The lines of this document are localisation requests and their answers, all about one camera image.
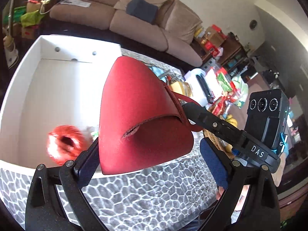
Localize dark blue cushion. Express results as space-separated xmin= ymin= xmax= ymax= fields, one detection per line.
xmin=125 ymin=0 xmax=159 ymax=24

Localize person's right hand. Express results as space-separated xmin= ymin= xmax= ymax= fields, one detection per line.
xmin=215 ymin=146 xmax=289 ymax=212

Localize clear plastic jar green label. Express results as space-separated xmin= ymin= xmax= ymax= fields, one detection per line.
xmin=81 ymin=127 xmax=99 ymax=146

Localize brown sofa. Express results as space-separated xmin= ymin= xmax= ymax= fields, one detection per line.
xmin=44 ymin=0 xmax=202 ymax=70

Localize patterned fleece blanket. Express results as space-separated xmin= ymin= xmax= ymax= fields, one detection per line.
xmin=0 ymin=47 xmax=226 ymax=231

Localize white cardboard box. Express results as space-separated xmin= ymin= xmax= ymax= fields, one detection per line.
xmin=1 ymin=34 xmax=122 ymax=176

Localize red felt bag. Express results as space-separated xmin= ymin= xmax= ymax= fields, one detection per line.
xmin=99 ymin=56 xmax=202 ymax=175

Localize papers on sofa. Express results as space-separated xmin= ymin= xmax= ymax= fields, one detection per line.
xmin=60 ymin=0 xmax=91 ymax=8

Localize orange twine ball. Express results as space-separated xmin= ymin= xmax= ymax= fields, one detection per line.
xmin=46 ymin=125 xmax=89 ymax=165

